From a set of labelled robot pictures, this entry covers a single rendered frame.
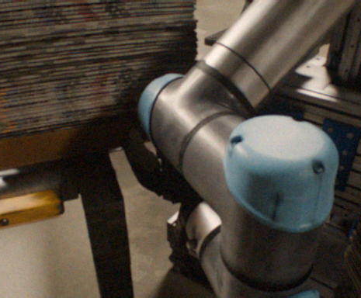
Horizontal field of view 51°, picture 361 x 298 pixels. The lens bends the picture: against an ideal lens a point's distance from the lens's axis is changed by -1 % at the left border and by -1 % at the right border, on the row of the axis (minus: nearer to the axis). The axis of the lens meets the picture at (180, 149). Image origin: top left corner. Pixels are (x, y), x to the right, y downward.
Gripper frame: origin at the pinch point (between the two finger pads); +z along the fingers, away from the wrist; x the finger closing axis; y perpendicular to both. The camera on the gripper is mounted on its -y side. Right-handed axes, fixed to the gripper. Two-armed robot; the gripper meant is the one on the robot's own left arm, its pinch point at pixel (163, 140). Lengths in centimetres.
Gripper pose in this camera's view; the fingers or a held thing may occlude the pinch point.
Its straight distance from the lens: 58.4
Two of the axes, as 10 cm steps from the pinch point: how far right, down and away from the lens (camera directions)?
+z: -3.2, -5.2, 7.9
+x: -9.5, 1.9, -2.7
